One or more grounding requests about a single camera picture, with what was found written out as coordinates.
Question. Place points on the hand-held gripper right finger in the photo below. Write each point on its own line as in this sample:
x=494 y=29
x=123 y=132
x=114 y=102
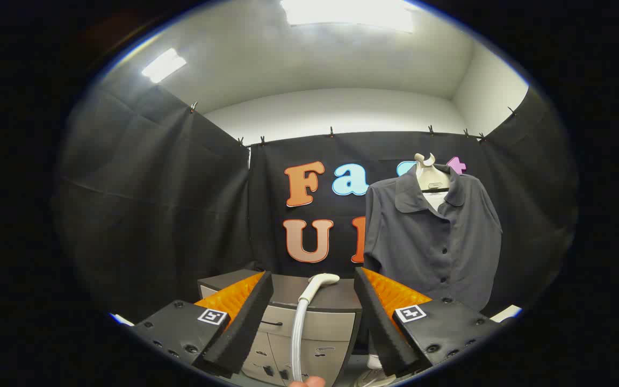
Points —
x=376 y=322

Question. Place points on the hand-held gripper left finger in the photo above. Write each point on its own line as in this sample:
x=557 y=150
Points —
x=245 y=322

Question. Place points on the white garment steamer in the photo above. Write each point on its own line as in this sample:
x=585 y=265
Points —
x=301 y=322

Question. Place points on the grey button shirt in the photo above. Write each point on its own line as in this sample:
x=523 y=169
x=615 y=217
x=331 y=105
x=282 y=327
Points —
x=427 y=252

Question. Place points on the grey cabinet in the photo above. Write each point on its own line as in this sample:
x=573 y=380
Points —
x=320 y=328

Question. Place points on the white flat object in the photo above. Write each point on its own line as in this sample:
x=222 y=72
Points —
x=122 y=320

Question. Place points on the white table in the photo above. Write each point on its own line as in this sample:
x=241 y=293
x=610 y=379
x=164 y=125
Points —
x=505 y=313

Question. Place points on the cream dress form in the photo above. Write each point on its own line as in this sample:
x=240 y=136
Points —
x=429 y=177

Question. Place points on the ceiling light panel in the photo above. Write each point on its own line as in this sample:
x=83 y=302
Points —
x=347 y=13
x=163 y=65

